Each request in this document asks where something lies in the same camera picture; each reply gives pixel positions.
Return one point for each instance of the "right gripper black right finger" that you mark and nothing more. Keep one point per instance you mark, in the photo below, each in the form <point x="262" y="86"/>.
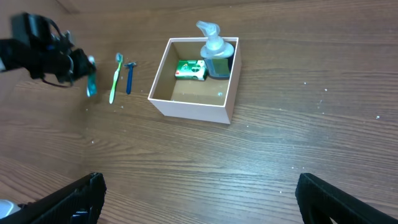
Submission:
<point x="321" y="202"/>

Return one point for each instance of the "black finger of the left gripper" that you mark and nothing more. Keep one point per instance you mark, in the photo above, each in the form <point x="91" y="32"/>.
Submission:
<point x="81" y="65"/>

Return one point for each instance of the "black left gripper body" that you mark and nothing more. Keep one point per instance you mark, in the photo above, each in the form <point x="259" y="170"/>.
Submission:
<point x="55" y="59"/>

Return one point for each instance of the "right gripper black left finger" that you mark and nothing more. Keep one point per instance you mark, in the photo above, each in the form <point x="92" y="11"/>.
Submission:
<point x="78" y="202"/>

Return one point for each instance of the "green soap bar packet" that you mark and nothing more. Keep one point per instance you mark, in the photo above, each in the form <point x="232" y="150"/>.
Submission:
<point x="191" y="70"/>

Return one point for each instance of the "clear soap pump bottle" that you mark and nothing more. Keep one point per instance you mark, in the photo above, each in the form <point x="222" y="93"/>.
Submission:
<point x="217" y="53"/>

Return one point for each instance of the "teal toothpaste tube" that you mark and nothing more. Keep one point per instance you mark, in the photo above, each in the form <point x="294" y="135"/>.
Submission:
<point x="91" y="88"/>

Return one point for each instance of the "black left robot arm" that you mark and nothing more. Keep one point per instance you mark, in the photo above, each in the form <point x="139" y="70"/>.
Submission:
<point x="28" y="30"/>

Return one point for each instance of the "green toothbrush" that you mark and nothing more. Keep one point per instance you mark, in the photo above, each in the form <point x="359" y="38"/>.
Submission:
<point x="119" y="60"/>

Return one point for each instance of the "blue disposable razor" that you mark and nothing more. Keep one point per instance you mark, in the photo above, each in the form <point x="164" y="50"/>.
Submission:
<point x="130" y="67"/>

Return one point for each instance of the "pink open box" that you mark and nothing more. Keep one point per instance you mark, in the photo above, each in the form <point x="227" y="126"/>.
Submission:
<point x="210" y="100"/>

